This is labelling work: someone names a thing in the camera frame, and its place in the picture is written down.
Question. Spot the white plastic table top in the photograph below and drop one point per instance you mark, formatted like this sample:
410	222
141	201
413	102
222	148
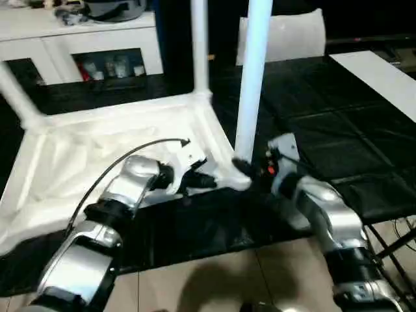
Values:
81	156

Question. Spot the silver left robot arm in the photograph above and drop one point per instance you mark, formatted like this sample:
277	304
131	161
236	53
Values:
130	182

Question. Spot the black table mat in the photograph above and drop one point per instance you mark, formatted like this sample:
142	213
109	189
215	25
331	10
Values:
325	113

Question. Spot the small white cup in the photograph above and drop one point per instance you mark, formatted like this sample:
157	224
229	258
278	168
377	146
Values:
99	75
139	71

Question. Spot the white flat board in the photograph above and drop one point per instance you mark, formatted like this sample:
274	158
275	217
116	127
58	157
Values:
373	78

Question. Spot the black cabinet with gold label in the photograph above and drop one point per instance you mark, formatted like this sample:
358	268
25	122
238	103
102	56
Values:
175	39

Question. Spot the black stand leg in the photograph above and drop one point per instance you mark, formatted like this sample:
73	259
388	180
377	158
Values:
395	243

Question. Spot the red packet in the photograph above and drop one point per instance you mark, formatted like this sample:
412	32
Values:
87	73

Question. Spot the grey round bag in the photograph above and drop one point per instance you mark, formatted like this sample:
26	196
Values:
113	9

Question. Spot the black bundle in plastic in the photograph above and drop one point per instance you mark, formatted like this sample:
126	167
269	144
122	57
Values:
70	14

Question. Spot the white sideboard cabinet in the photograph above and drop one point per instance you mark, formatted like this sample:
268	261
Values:
32	35

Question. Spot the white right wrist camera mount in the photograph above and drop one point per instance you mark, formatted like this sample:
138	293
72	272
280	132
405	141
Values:
286	146

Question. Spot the black rail with red mark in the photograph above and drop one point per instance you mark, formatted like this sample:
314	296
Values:
373	39

